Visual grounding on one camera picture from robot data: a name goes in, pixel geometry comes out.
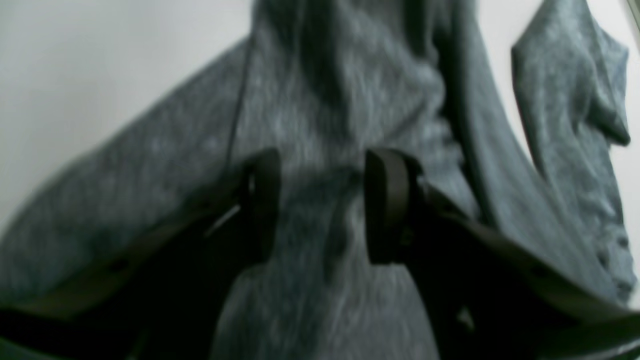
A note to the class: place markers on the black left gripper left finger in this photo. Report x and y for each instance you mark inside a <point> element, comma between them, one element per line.
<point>159,298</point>

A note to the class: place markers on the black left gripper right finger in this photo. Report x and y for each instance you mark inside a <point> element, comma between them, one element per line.
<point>487,298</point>

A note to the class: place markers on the grey t-shirt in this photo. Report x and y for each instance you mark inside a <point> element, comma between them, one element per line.
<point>323,82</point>

